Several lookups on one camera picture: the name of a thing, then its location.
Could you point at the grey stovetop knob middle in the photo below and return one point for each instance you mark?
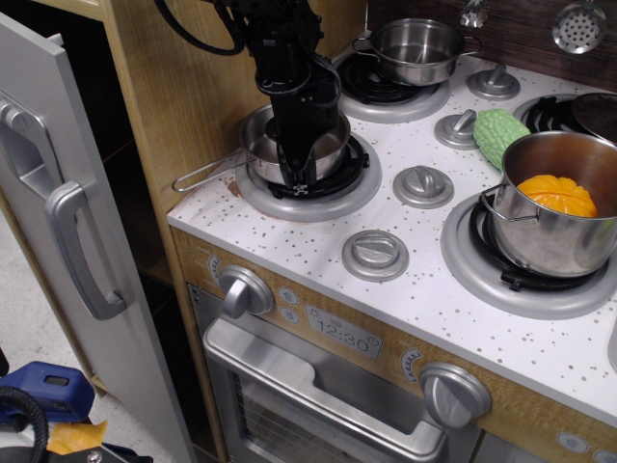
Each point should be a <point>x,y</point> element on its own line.
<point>423,187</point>

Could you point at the dark pot lid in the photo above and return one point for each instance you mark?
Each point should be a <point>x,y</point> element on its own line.
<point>596,113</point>

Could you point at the grey stovetop knob front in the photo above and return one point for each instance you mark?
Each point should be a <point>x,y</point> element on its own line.
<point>375,256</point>

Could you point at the black rear left burner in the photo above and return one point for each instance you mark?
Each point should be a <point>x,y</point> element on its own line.
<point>363,81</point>

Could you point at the silver oven dial right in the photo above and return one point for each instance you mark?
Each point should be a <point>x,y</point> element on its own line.
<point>453,396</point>

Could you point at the small steel long-handled pan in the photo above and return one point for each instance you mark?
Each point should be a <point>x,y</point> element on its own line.
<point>259,152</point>

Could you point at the silver oven dial left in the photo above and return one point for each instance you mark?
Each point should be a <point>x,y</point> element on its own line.
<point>244,292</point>

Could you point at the orange plastic toy pumpkin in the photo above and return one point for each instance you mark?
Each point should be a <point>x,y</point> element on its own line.
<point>561,194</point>

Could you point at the steel two-handled pot rear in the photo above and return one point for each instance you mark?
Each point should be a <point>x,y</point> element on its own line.
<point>417,52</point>

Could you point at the blue device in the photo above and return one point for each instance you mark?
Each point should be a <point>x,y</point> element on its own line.
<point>63,393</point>

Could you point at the hanging steel utensil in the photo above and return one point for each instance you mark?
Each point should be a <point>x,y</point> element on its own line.
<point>474,13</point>

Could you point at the grey stovetop knob rear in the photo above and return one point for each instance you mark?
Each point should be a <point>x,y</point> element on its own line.
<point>494,84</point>

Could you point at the hanging steel skimmer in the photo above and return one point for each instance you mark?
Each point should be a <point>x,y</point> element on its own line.
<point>579,27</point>

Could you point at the silver oven dial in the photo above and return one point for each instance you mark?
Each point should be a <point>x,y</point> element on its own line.
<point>453,396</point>
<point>244,292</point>

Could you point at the grey stovetop knob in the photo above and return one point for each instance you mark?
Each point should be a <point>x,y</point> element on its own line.
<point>494,84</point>
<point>456,131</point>
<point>375,256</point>
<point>423,187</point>

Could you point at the green plastic bitter gourd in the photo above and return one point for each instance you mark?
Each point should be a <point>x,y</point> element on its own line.
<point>495,130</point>

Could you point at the silver oven door handle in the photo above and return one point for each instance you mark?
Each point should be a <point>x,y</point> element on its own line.
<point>291,381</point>

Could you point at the grey fridge door handle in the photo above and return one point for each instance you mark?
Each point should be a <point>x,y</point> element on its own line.
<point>60,210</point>

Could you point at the black front right burner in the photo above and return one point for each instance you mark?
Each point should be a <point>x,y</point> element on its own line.
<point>515,276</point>

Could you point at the black burner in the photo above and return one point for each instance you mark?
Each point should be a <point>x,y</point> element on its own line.
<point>549,113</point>
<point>363,81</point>
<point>515,276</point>
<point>354,165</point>

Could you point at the black front left burner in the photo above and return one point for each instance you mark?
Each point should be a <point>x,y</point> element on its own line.
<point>354,165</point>

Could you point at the grey fridge door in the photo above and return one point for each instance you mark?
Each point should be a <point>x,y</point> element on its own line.
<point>54,181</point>

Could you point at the steel pot front right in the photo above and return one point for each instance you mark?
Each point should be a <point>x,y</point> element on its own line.
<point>538,238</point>

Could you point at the yellow tape piece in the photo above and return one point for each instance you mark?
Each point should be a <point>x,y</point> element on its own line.
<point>66,438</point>

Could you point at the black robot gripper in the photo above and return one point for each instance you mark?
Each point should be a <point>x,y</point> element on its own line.
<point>304,89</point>

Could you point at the grey stovetop knob upper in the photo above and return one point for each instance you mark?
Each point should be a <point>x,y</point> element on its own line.
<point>456,131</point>

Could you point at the black rear right burner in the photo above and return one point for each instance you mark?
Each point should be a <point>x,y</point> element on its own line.
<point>549,113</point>

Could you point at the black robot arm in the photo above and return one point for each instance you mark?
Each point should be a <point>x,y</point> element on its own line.
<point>277,21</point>

